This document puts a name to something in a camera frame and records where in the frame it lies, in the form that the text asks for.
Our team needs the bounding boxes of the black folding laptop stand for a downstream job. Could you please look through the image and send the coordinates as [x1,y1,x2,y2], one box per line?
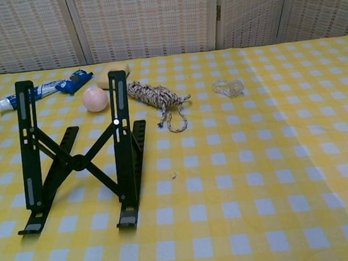
[1,68,157,243]

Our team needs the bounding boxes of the yellow white checkered tablecloth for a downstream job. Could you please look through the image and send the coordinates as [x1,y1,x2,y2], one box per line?
[0,34,348,261]

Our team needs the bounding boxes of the clear plastic clip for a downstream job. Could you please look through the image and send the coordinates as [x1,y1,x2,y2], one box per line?
[211,77,246,101]

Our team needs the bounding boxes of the pink ball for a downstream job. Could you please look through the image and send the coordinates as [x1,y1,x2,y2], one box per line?
[81,85,110,114]

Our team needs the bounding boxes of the yellow sponge with hole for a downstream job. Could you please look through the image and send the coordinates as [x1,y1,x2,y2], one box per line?
[95,63,133,92]

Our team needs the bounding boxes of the blue cookie packet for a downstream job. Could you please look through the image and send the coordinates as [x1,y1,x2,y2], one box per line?
[53,69,96,97]

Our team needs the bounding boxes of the white blue toothpaste tube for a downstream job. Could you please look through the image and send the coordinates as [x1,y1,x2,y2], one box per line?
[0,79,66,114]

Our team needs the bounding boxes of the bundled white black rope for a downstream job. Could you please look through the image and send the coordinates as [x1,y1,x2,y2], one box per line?
[126,75,195,138]

